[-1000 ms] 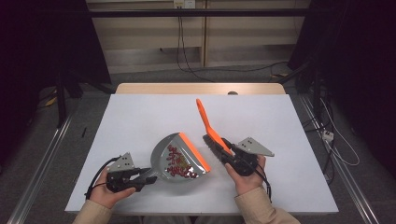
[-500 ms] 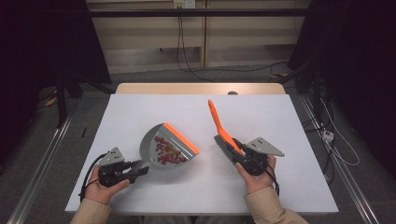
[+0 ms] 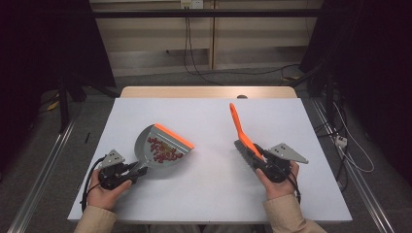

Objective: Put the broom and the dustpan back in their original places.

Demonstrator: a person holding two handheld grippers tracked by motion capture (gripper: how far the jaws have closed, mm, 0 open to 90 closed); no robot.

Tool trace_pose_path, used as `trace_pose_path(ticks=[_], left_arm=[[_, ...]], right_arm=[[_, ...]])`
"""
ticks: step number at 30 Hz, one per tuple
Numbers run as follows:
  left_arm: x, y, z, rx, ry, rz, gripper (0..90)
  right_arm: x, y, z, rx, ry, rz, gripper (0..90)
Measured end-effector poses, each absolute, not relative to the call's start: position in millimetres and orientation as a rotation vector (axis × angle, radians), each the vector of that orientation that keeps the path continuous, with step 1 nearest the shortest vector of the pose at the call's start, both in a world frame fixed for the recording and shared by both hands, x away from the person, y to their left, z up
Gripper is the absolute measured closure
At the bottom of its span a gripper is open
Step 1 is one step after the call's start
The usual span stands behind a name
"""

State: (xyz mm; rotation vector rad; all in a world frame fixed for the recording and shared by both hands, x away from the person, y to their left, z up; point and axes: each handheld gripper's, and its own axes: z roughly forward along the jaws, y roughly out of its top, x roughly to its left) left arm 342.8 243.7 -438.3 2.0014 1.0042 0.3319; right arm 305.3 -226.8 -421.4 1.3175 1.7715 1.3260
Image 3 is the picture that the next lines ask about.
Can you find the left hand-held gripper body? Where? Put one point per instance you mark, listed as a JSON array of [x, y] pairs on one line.
[[113, 159]]

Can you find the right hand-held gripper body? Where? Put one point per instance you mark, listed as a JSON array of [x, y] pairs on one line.
[[286, 153]]

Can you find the grey dustpan with orange edge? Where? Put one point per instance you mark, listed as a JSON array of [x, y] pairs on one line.
[[144, 152]]

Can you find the orange hand brush grey bristles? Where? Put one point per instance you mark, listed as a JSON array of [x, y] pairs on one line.
[[239, 127]]

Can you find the red beans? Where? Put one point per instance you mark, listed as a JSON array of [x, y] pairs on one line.
[[163, 150]]

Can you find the person's right hand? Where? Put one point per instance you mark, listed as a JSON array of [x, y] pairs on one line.
[[280, 191]]

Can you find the person's left hand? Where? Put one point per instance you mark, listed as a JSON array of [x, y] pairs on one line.
[[103, 199]]

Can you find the small black stick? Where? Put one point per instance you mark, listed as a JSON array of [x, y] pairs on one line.
[[87, 137]]

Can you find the white power strip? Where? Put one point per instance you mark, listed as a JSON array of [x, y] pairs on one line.
[[341, 141]]

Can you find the dark round table grommet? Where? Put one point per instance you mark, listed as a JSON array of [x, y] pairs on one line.
[[242, 96]]

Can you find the white table board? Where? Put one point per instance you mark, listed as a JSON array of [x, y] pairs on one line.
[[207, 116]]

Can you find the black metal stand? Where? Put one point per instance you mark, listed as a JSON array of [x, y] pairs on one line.
[[63, 106]]

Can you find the wooden table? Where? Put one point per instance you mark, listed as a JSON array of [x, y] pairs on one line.
[[194, 92]]

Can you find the black curtain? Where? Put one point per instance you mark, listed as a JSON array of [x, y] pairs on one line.
[[372, 64], [39, 58]]

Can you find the black horizontal bar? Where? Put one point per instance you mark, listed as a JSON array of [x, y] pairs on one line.
[[207, 13]]

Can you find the metal floor rail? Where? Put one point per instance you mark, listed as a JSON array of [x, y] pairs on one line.
[[356, 174], [42, 178]]

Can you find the white wall socket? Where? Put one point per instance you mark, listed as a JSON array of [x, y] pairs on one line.
[[191, 3]]

